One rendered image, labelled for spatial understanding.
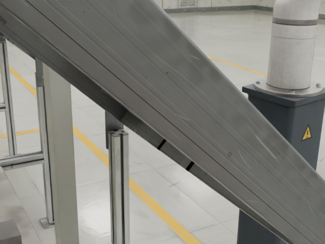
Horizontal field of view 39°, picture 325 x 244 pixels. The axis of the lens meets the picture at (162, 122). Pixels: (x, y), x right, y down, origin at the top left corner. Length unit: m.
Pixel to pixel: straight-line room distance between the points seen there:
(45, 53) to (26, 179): 1.48
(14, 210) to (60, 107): 0.51
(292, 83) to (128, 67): 1.04
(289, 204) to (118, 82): 0.21
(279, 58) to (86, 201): 1.20
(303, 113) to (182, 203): 0.97
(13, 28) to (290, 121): 0.74
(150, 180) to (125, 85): 2.04
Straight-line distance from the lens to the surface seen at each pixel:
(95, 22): 0.28
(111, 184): 1.19
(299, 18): 1.27
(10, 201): 0.90
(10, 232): 0.72
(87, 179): 2.35
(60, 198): 1.42
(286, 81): 1.30
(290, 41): 1.28
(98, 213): 2.05
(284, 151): 0.40
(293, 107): 1.27
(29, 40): 0.98
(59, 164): 1.38
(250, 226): 1.49
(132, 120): 1.05
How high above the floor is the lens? 1.04
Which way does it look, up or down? 19 degrees down
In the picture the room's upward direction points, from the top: 1 degrees clockwise
